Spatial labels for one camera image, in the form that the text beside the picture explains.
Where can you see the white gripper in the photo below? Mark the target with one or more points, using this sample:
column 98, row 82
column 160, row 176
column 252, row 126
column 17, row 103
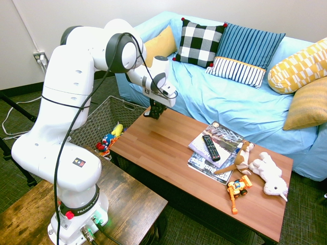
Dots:
column 167, row 102

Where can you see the black gamepad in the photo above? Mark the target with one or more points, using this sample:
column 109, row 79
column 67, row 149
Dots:
column 153, row 115

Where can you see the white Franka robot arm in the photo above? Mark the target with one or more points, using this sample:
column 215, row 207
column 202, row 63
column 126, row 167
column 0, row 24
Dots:
column 64, row 76

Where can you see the grey wicker basket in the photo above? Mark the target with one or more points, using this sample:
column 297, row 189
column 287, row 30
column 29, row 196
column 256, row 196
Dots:
column 107, row 112

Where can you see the yellow plush toy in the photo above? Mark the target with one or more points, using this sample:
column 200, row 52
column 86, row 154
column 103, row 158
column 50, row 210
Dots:
column 117, row 130

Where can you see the reddish wooden coffee table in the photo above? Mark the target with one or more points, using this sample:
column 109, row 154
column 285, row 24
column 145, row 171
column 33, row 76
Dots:
column 166, row 153

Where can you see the plain yellow pillow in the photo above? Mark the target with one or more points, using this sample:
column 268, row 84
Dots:
column 163, row 43

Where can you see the blue red plush toy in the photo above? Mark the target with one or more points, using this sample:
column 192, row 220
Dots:
column 106, row 144

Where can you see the black remote control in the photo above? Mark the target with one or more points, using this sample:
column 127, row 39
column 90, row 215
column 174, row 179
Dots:
column 211, row 148

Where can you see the light blue covered sofa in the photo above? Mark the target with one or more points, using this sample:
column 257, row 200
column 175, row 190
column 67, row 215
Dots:
column 230, row 102

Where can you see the black white checkered pillow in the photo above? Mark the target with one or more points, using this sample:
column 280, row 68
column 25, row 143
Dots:
column 199, row 42

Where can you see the magazine with snowy cover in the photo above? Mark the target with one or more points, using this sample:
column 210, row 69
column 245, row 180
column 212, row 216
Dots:
column 227, row 139

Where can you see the business magazine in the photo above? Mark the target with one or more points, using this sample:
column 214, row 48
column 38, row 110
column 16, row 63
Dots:
column 207, row 171

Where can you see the brown white plush dog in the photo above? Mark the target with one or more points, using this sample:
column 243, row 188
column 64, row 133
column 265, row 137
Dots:
column 242, row 158

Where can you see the dark rustic wooden table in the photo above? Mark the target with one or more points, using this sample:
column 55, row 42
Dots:
column 132, row 204

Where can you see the blue striped pillow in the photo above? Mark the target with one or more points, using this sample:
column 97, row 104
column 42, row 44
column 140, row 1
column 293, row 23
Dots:
column 245, row 48

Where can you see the orange toy excavator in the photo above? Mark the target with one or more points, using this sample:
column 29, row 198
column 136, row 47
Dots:
column 238, row 187

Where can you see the white plug charger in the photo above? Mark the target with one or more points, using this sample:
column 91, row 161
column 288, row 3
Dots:
column 43, row 61

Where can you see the white plush unicorn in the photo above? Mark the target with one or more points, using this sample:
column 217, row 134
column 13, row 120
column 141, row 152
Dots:
column 270, row 173

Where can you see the yellow white patterned bolster pillow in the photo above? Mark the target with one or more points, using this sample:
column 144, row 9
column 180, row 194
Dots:
column 299, row 69

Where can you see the yellow ribbed pillow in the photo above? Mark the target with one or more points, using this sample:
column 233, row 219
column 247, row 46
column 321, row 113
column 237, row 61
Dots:
column 309, row 104

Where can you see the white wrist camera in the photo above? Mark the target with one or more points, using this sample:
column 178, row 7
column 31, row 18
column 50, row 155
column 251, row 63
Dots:
column 169, row 91

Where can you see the wall power outlet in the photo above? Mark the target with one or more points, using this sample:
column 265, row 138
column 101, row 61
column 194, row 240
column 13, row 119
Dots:
column 37, row 55

